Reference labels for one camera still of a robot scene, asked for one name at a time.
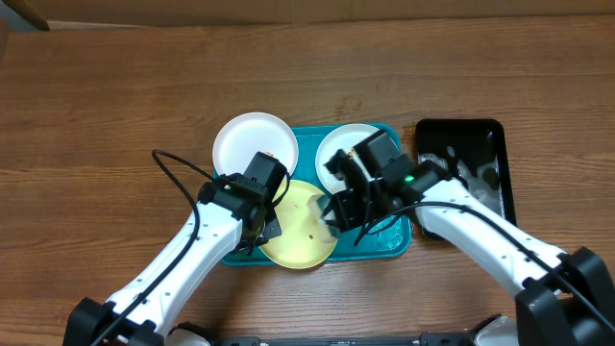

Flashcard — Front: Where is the light green plate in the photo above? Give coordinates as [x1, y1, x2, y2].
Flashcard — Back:
[260, 180, 338, 269]

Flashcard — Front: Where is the yellow green sponge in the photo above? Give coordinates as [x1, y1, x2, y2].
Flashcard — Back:
[307, 194, 340, 243]

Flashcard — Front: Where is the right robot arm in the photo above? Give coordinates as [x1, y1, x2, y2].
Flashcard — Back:
[317, 130, 614, 346]

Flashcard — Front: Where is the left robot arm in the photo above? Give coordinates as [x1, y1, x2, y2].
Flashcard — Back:
[63, 152, 291, 345]

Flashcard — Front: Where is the teal plastic tray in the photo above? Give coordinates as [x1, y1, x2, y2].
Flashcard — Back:
[222, 123, 412, 267]

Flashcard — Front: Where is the black rectangular water tray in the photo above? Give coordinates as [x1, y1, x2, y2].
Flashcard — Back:
[415, 119, 517, 224]

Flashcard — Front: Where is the white plate left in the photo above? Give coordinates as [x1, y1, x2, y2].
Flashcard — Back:
[212, 111, 299, 175]

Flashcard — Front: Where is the white plate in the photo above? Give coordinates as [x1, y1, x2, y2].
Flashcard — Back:
[212, 111, 299, 175]
[315, 124, 378, 194]

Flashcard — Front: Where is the white plate right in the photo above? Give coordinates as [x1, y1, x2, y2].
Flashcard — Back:
[315, 124, 378, 194]

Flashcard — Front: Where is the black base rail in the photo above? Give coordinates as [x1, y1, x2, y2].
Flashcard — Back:
[211, 332, 474, 346]

